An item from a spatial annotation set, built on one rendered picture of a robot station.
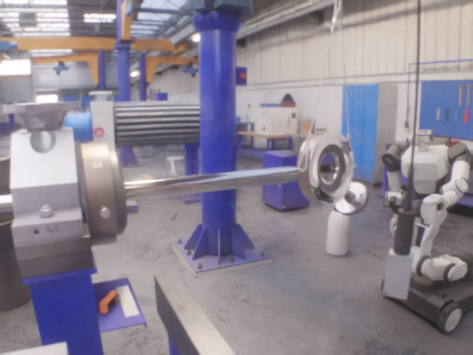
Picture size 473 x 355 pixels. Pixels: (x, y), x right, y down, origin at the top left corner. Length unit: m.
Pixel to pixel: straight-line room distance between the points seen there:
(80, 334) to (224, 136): 2.23
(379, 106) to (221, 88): 3.74
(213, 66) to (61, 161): 2.09
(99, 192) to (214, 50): 2.10
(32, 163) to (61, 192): 0.13
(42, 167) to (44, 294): 0.36
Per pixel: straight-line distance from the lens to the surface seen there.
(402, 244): 0.95
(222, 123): 3.00
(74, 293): 1.07
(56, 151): 1.15
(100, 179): 1.16
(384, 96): 6.31
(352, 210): 1.98
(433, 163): 2.18
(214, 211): 3.14
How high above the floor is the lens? 1.40
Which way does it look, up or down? 12 degrees down
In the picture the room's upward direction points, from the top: straight up
